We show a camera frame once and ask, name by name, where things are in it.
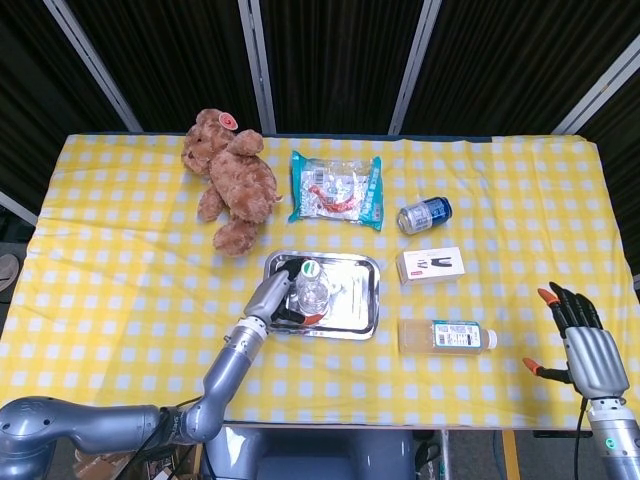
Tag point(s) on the brown plush teddy bear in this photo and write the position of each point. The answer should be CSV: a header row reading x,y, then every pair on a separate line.
x,y
240,185

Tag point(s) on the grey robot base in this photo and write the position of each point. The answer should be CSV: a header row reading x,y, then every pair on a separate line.
x,y
310,455

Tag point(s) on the brown cardboard box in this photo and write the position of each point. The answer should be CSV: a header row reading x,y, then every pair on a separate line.
x,y
100,467

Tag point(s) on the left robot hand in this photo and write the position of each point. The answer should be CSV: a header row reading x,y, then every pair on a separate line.
x,y
267,297

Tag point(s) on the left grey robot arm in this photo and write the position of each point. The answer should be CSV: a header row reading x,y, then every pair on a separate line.
x,y
225,370

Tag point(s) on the rectangular metal tray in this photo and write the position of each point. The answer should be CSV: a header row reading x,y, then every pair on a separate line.
x,y
355,300

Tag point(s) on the yellowish drink bottle with label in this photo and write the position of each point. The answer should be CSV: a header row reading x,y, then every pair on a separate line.
x,y
425,337

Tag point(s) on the teal snack packet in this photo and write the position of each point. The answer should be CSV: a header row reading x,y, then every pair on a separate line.
x,y
335,190

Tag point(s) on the metal table leg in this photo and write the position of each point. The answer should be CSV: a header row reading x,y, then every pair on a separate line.
x,y
444,455

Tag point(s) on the yellow white checkered tablecloth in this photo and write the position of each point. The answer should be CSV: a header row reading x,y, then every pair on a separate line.
x,y
100,225

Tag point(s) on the white partition frame post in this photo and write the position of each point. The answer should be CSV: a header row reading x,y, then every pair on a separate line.
x,y
90,60
255,60
17,207
600,85
415,60

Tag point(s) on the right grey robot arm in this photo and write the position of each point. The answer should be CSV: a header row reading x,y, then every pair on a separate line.
x,y
615,445

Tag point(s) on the blue and silver drink can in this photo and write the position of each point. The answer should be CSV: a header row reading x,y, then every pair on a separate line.
x,y
425,215

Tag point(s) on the clear plastic bottle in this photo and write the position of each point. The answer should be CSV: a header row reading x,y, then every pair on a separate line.
x,y
312,295

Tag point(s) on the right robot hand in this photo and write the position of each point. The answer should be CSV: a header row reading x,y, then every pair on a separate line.
x,y
592,355

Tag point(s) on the grey shoe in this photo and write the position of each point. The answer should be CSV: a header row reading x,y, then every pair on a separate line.
x,y
7,272

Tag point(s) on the small white cardboard box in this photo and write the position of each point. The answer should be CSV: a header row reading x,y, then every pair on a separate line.
x,y
430,267

